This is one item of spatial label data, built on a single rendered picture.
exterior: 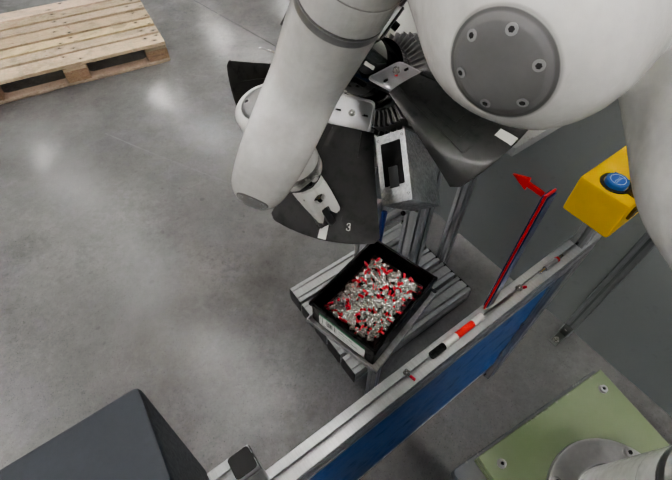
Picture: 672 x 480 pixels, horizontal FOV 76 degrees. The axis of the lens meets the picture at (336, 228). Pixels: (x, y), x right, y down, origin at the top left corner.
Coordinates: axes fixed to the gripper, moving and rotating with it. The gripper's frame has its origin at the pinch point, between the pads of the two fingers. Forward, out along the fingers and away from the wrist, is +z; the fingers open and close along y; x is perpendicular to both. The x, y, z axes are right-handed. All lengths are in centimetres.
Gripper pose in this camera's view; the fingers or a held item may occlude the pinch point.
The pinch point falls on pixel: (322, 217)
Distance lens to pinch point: 84.5
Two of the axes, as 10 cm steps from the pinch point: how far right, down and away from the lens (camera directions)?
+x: -7.7, 6.2, -1.3
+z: 2.3, 4.6, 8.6
